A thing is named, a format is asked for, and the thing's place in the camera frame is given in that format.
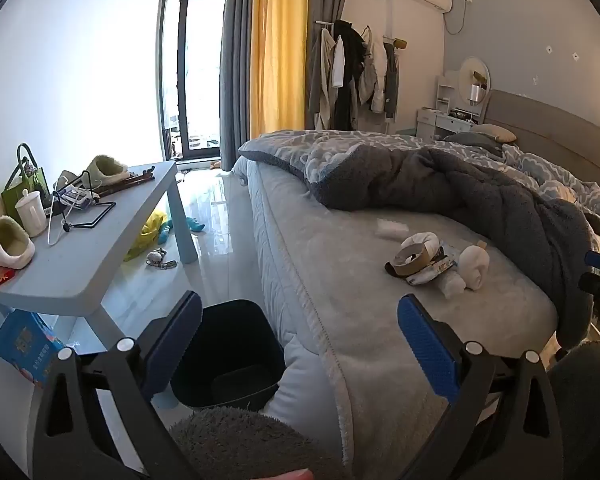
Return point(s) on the white clothes hanger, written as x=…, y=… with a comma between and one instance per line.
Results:
x=54, y=232

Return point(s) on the white shirt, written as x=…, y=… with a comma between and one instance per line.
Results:
x=337, y=65

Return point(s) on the grey vest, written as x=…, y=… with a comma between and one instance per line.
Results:
x=391, y=80

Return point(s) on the brown tape roll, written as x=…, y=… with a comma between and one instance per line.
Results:
x=430, y=260

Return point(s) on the grey bed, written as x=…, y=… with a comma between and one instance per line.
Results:
x=360, y=310

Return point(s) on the grey headboard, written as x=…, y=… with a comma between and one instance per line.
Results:
x=555, y=130

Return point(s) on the white paper sheet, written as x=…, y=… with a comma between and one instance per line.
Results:
x=390, y=228

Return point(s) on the dark brown sticks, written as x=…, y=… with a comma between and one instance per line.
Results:
x=130, y=180

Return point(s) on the yellow plastic bag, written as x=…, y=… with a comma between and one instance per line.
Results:
x=147, y=232

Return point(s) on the beige pillow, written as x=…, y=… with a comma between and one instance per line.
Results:
x=495, y=132

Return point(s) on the green white fuzzy slipper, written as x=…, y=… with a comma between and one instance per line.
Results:
x=105, y=167
x=10, y=247

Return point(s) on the yellow curtain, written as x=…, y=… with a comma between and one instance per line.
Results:
x=280, y=50

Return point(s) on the black framed glass door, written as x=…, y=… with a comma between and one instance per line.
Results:
x=182, y=60

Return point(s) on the white clothes rack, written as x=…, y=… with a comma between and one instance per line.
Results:
x=325, y=22

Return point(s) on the person's right forearm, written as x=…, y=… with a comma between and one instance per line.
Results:
x=590, y=410

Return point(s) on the white vanity table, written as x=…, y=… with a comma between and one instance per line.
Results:
x=440, y=122

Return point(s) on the teal toy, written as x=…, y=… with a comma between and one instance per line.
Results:
x=195, y=224

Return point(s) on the white air conditioner pipe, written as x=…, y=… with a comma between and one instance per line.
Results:
x=390, y=15

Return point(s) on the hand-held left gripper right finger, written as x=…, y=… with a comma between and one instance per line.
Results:
x=425, y=345

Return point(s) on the blue printed bag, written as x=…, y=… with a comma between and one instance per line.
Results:
x=25, y=345

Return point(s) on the white desk shelf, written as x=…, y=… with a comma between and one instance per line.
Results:
x=445, y=92

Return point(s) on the grey pillow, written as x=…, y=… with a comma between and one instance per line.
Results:
x=467, y=141

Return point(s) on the blue white printed pouch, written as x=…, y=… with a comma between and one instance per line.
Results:
x=75, y=197

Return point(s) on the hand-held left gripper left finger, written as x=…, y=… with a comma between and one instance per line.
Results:
x=177, y=340

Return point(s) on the wide grey curtain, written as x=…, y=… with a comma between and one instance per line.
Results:
x=237, y=60

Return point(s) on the green gift bag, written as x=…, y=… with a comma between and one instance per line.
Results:
x=35, y=180

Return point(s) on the white lidded cup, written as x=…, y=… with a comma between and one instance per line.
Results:
x=30, y=215

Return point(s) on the round white mirror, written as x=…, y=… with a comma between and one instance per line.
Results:
x=472, y=72

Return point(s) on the yellow hanging item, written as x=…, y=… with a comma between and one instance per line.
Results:
x=401, y=43

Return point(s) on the blue white tissue packet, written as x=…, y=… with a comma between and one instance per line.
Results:
x=430, y=275

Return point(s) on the cream jacket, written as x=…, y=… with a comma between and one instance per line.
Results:
x=375, y=80

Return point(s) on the white cylinder lamp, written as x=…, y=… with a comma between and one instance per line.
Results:
x=475, y=92

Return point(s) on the grey fleece patterned blanket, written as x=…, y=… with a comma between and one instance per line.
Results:
x=455, y=180

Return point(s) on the black coat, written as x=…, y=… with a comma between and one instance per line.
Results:
x=352, y=60

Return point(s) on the black trash bin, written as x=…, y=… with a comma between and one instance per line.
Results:
x=230, y=355

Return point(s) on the person's grey fleece leg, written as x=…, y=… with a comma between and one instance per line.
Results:
x=240, y=445

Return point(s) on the light blue low table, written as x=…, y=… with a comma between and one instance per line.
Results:
x=80, y=270

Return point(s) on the beige coat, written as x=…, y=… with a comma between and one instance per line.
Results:
x=322, y=80

